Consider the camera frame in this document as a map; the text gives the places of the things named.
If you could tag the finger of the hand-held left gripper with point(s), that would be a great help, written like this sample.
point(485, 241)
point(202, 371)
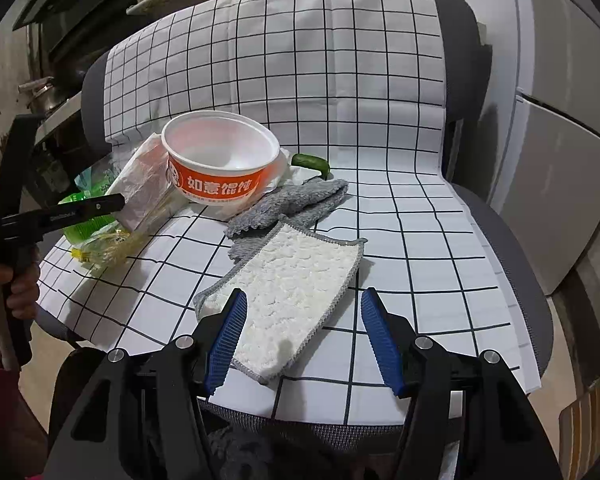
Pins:
point(90, 208)

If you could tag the orange white paper bowl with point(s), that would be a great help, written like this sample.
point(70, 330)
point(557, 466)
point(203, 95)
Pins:
point(215, 180)

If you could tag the pale green plastic bag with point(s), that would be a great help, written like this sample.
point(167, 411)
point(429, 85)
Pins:
point(92, 177)

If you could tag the metal pot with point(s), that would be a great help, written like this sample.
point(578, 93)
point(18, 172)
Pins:
point(47, 96)

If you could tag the green plastic packet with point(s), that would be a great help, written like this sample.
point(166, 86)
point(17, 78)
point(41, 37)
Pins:
point(80, 232)

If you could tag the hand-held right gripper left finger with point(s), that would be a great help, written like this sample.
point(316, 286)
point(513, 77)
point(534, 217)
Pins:
point(225, 340)

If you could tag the white grey-edged cloth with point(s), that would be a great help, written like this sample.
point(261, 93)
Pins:
point(290, 285)

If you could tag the yellow door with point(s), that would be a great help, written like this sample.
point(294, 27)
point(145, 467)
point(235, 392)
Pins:
point(595, 430)

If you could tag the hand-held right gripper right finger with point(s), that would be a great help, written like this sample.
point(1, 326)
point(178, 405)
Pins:
point(382, 340)

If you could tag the grey office chair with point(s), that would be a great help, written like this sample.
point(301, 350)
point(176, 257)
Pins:
point(460, 35)

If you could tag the white black-checked cloth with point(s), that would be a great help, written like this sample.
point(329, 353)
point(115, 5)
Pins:
point(330, 85)

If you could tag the clear pinkish plastic bag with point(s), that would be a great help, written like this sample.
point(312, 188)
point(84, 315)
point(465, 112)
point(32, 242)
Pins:
point(145, 180)

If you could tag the person's red clothing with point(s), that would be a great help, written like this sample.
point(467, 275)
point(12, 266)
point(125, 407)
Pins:
point(5, 410)

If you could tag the white paper napkin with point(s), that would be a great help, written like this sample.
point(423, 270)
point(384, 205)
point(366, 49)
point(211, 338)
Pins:
point(292, 175)

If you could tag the person's left hand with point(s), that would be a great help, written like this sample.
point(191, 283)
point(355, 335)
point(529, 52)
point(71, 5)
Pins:
point(22, 296)

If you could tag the clear yellow wrapper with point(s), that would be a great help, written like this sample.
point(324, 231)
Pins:
point(105, 250)

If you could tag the grey fuzzy cloth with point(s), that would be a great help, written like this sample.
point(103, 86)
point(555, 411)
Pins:
point(290, 205)

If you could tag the green pepper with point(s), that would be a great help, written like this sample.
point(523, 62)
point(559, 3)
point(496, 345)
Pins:
point(307, 161)

